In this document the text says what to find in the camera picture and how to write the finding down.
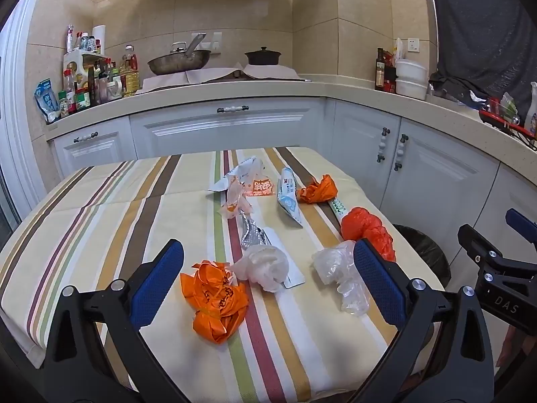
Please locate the white wall socket strip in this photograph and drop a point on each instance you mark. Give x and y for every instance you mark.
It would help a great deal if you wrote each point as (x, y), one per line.
(215, 42)

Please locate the orange white snack wrapper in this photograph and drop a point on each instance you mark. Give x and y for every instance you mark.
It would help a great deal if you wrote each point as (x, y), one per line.
(260, 187)

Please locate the silver foil wrapper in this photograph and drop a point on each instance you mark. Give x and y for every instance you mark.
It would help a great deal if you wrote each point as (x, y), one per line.
(251, 235)
(275, 239)

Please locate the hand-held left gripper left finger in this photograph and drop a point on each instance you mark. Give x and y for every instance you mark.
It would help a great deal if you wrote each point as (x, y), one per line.
(157, 277)

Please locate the beige stove cover cloth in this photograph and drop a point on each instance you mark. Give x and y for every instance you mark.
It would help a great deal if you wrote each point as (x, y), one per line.
(209, 74)

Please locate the beige kitchen countertop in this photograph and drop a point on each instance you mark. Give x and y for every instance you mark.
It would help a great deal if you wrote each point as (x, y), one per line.
(251, 88)

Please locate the clear packet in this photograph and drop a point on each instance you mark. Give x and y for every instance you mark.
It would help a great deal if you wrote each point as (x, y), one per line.
(509, 107)

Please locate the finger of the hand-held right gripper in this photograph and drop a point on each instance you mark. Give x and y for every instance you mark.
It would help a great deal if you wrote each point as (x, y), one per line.
(478, 247)
(522, 222)

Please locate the small orange plastic bag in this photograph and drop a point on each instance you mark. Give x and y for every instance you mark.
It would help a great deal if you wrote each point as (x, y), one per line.
(319, 189)

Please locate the white single wall socket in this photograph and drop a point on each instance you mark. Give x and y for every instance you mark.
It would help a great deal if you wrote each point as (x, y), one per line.
(413, 45)

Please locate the white paper packet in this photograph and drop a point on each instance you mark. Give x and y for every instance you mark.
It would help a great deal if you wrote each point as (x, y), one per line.
(399, 50)

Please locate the white spray bottle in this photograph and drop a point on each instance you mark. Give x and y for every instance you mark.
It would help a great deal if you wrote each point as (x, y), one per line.
(532, 109)

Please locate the white plastic container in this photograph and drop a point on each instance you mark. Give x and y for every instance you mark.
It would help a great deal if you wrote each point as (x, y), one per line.
(411, 69)
(411, 89)

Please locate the blue white seasoning packet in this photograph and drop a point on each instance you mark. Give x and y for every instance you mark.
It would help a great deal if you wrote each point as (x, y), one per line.
(46, 100)

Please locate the dark glass bottle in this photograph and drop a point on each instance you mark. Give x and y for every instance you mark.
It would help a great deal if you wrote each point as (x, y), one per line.
(380, 71)

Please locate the dark grey cloth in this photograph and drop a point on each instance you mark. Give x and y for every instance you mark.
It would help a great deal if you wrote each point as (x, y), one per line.
(482, 29)

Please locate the steel wok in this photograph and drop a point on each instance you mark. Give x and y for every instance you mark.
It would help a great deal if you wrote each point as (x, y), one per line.
(180, 63)

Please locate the white plastic bag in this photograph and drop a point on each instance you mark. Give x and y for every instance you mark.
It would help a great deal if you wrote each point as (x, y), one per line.
(264, 266)

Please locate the orange printed bag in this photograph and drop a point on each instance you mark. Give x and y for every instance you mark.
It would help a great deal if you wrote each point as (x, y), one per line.
(214, 298)

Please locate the yellow cooking oil bottle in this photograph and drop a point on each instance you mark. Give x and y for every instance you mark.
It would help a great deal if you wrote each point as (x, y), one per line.
(130, 75)

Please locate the white kitchen cabinet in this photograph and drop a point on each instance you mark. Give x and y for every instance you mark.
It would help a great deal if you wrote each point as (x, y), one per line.
(188, 130)

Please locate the cluster of condiment jars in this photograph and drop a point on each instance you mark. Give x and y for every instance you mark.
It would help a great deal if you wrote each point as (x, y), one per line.
(84, 96)

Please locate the paper towel roll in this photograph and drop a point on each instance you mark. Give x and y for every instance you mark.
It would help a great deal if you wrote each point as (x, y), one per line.
(98, 40)

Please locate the black lined trash bin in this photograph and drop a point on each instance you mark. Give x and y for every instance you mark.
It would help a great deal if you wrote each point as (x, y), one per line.
(423, 247)

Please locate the red plastic bag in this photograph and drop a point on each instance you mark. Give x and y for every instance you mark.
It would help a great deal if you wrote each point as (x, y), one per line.
(365, 226)

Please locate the clear plastic bag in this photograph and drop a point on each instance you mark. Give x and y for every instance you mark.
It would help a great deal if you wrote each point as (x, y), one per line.
(335, 264)

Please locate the white spice rack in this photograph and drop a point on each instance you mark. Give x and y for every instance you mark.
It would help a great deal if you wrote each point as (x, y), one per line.
(77, 67)

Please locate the red snack packets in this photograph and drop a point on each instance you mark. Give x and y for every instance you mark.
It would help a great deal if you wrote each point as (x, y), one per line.
(390, 79)

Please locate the clear orange dotted wrapper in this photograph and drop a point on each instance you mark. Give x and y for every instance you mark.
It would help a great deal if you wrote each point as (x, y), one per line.
(235, 201)

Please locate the striped tablecloth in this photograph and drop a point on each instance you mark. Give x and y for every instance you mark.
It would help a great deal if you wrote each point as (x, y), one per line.
(126, 226)

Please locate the blue white long packet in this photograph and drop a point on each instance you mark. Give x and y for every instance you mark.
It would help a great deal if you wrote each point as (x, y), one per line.
(287, 201)

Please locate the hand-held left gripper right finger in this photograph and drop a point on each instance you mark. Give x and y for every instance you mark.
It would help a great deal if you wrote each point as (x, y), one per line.
(377, 277)

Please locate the green white tube wrapper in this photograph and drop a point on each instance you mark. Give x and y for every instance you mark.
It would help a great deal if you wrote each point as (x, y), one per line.
(337, 210)

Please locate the black lidded pot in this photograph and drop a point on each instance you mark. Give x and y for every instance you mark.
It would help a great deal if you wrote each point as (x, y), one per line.
(263, 57)

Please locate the white long wrapper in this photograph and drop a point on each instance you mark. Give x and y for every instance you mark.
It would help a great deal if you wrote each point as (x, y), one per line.
(239, 172)

